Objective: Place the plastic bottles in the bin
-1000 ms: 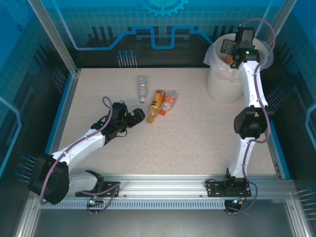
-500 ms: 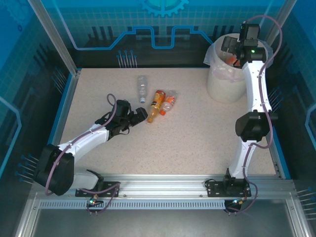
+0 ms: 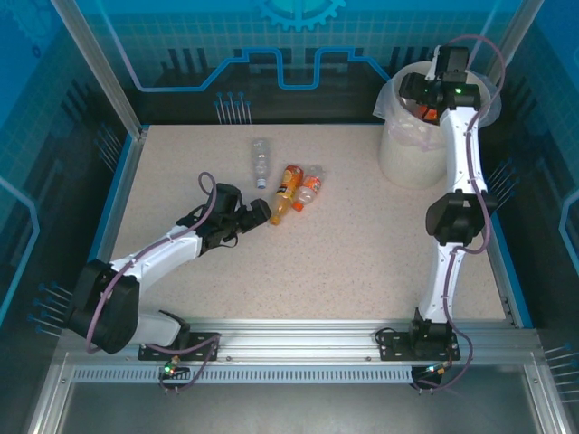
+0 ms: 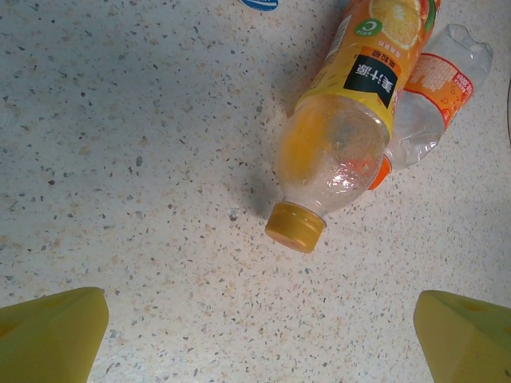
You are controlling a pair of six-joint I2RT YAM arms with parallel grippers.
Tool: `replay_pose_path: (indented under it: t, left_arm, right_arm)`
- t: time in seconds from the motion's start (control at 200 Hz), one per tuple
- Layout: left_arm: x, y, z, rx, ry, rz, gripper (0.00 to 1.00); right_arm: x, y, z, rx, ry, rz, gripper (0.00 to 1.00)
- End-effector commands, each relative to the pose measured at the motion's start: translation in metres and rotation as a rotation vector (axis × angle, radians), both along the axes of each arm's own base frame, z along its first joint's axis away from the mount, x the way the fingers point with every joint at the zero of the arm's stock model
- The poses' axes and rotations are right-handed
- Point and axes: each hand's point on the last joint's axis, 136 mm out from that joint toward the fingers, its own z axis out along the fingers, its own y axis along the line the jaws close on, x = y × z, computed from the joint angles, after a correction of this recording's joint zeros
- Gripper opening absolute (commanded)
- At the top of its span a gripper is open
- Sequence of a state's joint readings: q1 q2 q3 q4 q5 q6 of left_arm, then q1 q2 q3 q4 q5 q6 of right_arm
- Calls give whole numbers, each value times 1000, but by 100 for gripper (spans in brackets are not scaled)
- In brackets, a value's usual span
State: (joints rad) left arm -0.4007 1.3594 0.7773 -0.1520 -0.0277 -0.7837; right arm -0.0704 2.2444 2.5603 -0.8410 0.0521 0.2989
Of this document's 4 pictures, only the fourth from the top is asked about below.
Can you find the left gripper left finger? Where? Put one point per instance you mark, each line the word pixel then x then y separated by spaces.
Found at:
pixel 44 343

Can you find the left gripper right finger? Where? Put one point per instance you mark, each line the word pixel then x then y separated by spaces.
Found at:
pixel 471 347

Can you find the yellow orange juice bottle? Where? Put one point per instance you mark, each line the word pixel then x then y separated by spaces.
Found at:
pixel 331 151

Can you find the orange label orange cap bottle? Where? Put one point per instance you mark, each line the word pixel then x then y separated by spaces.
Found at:
pixel 435 91

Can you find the crushed clear plastic bottle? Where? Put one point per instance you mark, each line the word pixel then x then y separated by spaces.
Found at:
pixel 259 4

